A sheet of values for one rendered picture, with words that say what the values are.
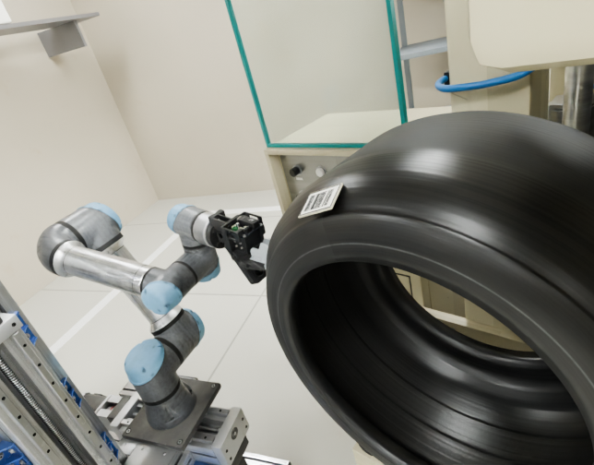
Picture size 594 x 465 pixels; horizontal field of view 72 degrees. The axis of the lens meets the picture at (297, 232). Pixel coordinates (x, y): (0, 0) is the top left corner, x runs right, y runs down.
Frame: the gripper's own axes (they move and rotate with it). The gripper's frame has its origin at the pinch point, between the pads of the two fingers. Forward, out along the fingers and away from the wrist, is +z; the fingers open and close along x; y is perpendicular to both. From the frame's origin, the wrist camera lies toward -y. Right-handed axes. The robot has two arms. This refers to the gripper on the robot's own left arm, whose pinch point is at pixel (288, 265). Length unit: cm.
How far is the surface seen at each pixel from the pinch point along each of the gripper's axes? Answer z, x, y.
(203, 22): -300, 238, 19
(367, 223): 26.6, -12.1, 24.0
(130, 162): -417, 172, -116
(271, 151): -51, 51, -4
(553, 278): 45, -11, 22
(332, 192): 20.7, -10.0, 25.6
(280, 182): -51, 53, -17
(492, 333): 32.8, 25.8, -25.2
